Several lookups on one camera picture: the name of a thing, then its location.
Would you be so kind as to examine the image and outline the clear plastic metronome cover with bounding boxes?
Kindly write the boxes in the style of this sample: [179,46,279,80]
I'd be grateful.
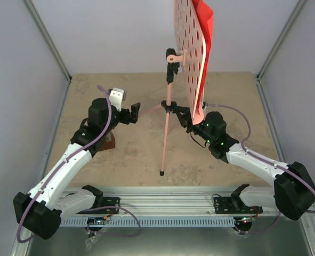
[106,132,112,142]

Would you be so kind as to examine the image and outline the clear plastic bag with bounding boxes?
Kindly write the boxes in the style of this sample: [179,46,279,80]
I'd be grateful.
[85,232,103,252]

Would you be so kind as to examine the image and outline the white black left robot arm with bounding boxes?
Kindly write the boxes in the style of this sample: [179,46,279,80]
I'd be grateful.
[13,98,141,239]

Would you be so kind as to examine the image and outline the grey slotted cable duct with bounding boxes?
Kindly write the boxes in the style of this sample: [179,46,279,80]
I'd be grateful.
[60,216,236,228]

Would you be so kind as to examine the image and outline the aluminium right corner frame post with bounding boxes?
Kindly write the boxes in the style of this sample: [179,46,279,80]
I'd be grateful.
[255,1,308,162]

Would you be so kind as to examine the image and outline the black mounting plate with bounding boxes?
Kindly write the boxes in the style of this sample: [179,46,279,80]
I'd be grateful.
[212,195,263,214]
[92,197,120,215]

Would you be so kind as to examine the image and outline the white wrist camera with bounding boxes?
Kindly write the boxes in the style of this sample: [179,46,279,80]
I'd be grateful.
[109,87,126,111]
[202,101,208,114]

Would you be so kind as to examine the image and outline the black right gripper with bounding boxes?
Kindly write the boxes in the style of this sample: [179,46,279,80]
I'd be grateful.
[174,106,214,144]

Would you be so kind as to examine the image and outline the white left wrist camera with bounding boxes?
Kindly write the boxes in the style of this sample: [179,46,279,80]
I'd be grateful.
[109,87,126,111]

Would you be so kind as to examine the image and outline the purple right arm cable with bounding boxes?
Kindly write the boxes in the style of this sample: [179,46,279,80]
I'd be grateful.
[206,103,315,213]

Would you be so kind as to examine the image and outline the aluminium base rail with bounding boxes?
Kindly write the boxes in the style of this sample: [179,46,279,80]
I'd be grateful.
[58,186,315,217]

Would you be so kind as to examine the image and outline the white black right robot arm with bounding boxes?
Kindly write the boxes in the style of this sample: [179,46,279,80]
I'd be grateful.
[170,102,315,220]

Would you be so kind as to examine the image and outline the brown wooden metronome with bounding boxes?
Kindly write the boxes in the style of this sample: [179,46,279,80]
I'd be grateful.
[98,132,116,151]

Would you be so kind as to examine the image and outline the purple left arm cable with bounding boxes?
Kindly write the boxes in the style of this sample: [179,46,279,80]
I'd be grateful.
[16,85,112,243]

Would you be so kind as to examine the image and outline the aluminium left corner frame post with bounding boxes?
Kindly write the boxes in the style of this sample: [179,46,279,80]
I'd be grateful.
[22,0,72,83]

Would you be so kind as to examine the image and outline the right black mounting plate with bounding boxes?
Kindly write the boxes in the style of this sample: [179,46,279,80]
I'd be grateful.
[212,195,263,214]

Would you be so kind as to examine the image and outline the pink music stand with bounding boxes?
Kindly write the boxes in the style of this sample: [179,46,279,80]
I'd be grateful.
[159,1,206,176]

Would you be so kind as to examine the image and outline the aluminium corner frame post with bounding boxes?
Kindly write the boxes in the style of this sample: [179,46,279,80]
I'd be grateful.
[255,1,308,162]
[22,0,72,83]

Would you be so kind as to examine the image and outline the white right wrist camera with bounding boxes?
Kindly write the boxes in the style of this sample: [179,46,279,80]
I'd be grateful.
[202,101,208,114]

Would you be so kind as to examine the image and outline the red paper sheet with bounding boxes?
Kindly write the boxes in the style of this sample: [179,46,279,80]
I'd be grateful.
[191,0,214,83]

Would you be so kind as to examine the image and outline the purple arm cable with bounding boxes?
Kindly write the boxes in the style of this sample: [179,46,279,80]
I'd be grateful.
[16,85,112,243]
[206,103,315,213]

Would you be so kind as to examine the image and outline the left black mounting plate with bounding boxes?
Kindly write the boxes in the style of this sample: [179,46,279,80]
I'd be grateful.
[92,197,120,215]

